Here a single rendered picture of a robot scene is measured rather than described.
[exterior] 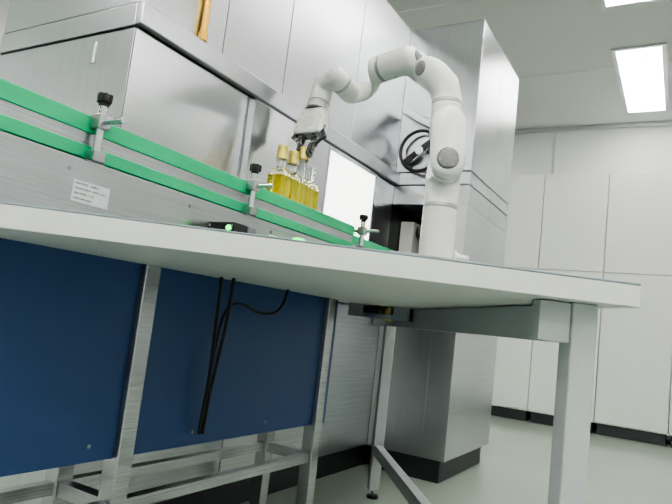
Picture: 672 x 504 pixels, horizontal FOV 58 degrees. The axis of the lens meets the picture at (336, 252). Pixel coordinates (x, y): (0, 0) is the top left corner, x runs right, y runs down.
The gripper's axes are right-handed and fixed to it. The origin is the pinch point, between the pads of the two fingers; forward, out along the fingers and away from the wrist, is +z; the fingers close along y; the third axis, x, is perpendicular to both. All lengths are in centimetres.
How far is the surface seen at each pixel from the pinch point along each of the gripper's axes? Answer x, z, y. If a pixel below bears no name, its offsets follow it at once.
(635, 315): 371, -78, 69
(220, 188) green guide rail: -43, 39, 14
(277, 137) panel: -1.1, -5.2, -12.1
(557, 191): 343, -176, 3
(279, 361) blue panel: -1, 69, 14
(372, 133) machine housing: 62, -50, -16
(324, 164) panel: 29.3, -13.2, -12.7
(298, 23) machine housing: -6, -51, -15
